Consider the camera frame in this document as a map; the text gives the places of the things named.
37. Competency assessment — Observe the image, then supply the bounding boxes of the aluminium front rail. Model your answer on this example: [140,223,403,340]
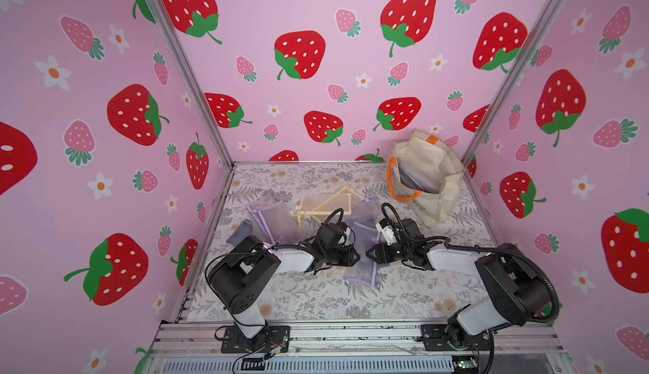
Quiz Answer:
[141,319,577,373]

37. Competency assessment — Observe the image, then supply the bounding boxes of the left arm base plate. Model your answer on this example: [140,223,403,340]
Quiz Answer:
[221,326,291,355]

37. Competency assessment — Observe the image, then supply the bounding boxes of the cream mesh pouch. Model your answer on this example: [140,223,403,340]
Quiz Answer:
[295,186,363,224]

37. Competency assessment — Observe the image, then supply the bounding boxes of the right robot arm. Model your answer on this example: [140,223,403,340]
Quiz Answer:
[367,219,560,348]

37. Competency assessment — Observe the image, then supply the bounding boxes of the large purple mesh pouch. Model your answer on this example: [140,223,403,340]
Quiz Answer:
[342,220,380,288]

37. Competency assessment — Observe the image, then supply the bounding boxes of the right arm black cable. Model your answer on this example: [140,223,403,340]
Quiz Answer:
[379,202,561,374]

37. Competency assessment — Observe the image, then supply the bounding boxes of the grey mesh pouch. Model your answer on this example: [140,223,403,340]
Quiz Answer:
[398,166,440,194]

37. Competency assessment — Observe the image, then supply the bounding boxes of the grey-blue mesh pouch left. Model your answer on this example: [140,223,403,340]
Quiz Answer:
[226,220,254,247]

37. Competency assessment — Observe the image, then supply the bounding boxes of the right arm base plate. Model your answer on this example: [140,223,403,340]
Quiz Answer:
[417,324,492,352]

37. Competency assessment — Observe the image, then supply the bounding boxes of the beige canvas bag orange handles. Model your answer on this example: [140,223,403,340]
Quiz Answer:
[387,131,464,228]

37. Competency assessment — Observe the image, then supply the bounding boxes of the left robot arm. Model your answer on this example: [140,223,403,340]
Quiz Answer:
[204,222,360,347]

